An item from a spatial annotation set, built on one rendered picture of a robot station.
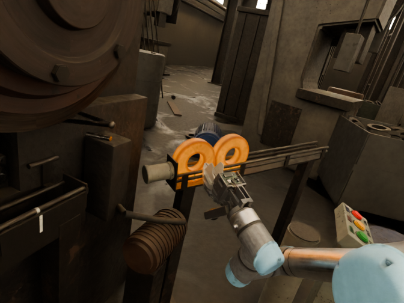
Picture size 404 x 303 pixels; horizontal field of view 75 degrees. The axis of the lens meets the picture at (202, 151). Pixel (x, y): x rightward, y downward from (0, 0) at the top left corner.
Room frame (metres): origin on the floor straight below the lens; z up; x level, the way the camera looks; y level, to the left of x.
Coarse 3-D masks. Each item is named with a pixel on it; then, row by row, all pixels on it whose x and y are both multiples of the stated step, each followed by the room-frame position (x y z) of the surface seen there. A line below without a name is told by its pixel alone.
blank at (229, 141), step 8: (224, 136) 0.91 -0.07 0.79; (232, 136) 0.90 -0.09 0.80; (240, 136) 0.92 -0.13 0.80; (216, 144) 0.89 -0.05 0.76; (224, 144) 0.88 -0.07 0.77; (232, 144) 0.90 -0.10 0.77; (240, 144) 0.92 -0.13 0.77; (216, 152) 0.87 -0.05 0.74; (224, 152) 0.89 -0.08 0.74; (240, 152) 0.93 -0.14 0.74; (248, 152) 0.95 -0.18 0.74; (216, 160) 0.87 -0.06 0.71; (224, 160) 0.89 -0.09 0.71; (232, 160) 0.94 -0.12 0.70; (240, 160) 0.94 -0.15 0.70; (224, 168) 0.90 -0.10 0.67
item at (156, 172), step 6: (168, 162) 0.78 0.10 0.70; (144, 168) 0.74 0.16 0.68; (150, 168) 0.73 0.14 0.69; (156, 168) 0.74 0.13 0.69; (162, 168) 0.75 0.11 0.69; (168, 168) 0.76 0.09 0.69; (144, 174) 0.74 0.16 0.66; (150, 174) 0.72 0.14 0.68; (156, 174) 0.73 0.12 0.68; (162, 174) 0.74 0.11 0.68; (168, 174) 0.75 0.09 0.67; (144, 180) 0.74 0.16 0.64; (150, 180) 0.72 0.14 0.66; (156, 180) 0.73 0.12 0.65
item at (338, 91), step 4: (328, 88) 4.88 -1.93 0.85; (332, 88) 4.74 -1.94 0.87; (336, 88) 4.72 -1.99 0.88; (340, 88) 5.11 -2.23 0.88; (332, 92) 4.71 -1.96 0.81; (336, 92) 4.66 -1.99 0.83; (340, 92) 4.61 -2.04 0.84; (344, 92) 4.58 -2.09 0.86; (348, 92) 4.57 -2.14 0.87; (352, 92) 4.71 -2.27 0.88; (356, 92) 4.76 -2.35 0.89; (352, 96) 4.55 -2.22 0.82; (356, 96) 4.55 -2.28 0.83; (360, 96) 4.58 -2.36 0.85; (356, 112) 4.64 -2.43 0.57
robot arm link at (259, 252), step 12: (252, 228) 0.55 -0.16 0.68; (264, 228) 0.56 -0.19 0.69; (240, 240) 0.55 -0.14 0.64; (252, 240) 0.53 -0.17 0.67; (264, 240) 0.52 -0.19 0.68; (240, 252) 0.54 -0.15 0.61; (252, 252) 0.51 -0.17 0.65; (264, 252) 0.50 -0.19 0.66; (276, 252) 0.50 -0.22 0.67; (252, 264) 0.51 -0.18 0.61; (264, 264) 0.48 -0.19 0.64; (276, 264) 0.48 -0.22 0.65
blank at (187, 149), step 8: (184, 144) 0.80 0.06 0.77; (192, 144) 0.80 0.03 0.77; (200, 144) 0.82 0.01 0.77; (208, 144) 0.84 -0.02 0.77; (176, 152) 0.79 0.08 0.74; (184, 152) 0.79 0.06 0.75; (192, 152) 0.81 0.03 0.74; (200, 152) 0.83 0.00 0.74; (208, 152) 0.84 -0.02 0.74; (176, 160) 0.78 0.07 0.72; (184, 160) 0.79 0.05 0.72; (200, 160) 0.86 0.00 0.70; (208, 160) 0.85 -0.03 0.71; (184, 168) 0.80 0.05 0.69; (192, 168) 0.83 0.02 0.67; (200, 168) 0.83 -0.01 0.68
